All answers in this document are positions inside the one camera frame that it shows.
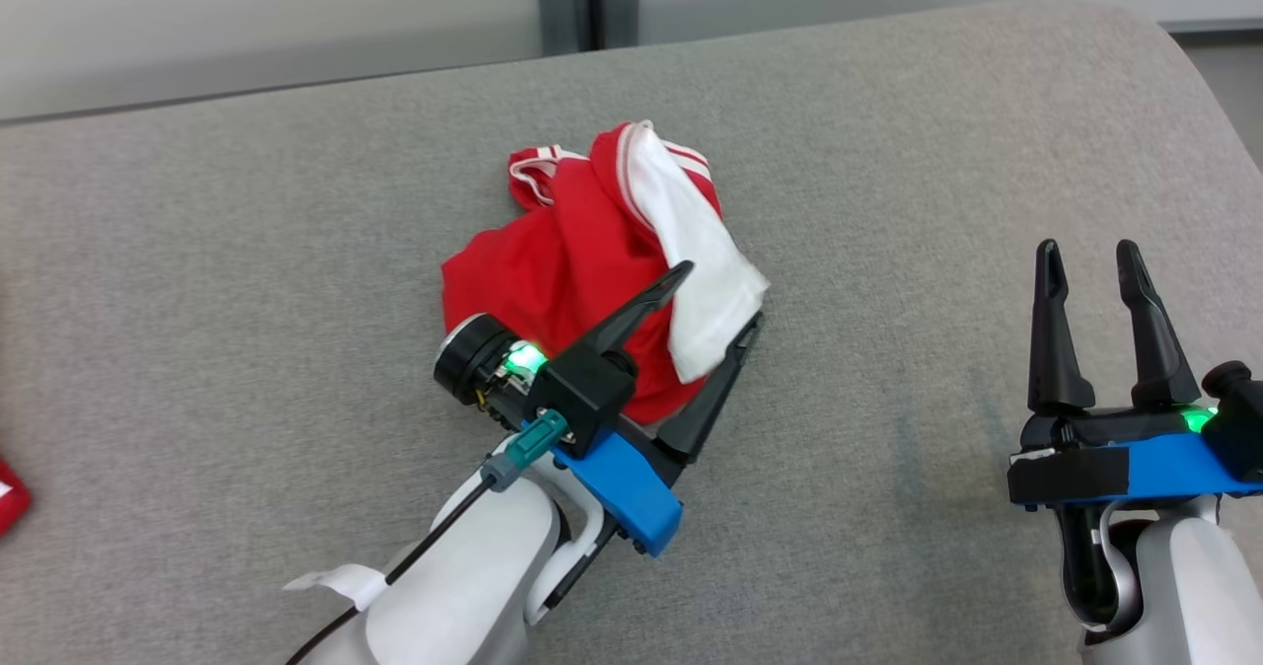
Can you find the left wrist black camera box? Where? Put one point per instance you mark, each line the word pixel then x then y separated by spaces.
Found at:
pixel 587 394

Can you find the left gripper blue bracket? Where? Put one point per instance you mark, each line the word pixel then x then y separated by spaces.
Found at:
pixel 622 487

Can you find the red white basketball jersey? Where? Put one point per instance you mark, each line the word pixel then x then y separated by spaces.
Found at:
pixel 562 260

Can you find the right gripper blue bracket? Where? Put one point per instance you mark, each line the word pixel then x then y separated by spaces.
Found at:
pixel 1154 468

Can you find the red shorts white stripe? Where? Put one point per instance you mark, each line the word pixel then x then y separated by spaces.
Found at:
pixel 8 497

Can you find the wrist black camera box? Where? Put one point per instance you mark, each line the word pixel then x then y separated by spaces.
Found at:
pixel 1238 418
pixel 587 394

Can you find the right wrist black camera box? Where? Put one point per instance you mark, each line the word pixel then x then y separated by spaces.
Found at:
pixel 1238 418

